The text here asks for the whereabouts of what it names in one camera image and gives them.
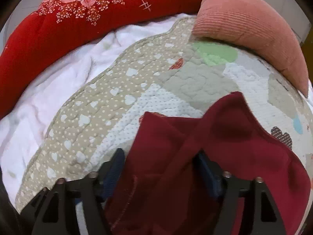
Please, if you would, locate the pink corduroy pillow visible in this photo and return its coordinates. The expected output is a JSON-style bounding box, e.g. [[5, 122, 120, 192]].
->
[[192, 0, 309, 97]]

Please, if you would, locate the dark red garment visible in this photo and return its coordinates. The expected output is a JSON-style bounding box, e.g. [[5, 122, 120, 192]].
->
[[104, 92, 311, 234]]

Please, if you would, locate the red floral blanket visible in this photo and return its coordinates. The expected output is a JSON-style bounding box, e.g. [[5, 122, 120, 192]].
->
[[1, 0, 202, 117]]

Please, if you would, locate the heart patterned quilt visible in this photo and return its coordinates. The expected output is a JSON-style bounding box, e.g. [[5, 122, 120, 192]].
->
[[15, 18, 312, 211]]

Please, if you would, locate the white fleece sheet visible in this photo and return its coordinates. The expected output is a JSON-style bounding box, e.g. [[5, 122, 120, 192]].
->
[[1, 13, 186, 203]]

